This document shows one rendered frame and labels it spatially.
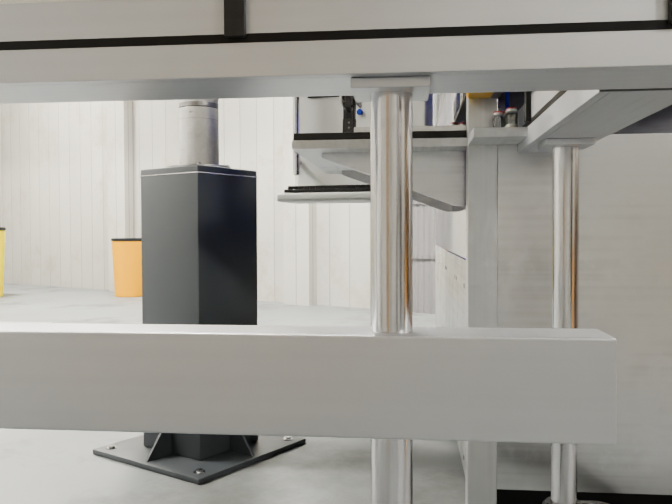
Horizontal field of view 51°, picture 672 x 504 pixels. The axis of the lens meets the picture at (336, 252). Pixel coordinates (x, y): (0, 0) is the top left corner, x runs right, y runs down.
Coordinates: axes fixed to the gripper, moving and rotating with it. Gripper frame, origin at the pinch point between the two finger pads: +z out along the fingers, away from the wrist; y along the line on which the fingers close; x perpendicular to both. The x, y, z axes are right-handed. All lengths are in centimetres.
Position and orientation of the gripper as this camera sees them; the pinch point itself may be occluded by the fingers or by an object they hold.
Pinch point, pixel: (349, 127)
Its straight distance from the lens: 176.0
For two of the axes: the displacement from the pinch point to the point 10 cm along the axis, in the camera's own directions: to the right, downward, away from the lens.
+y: 1.1, -0.4, 9.9
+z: -0.1, 10.0, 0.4
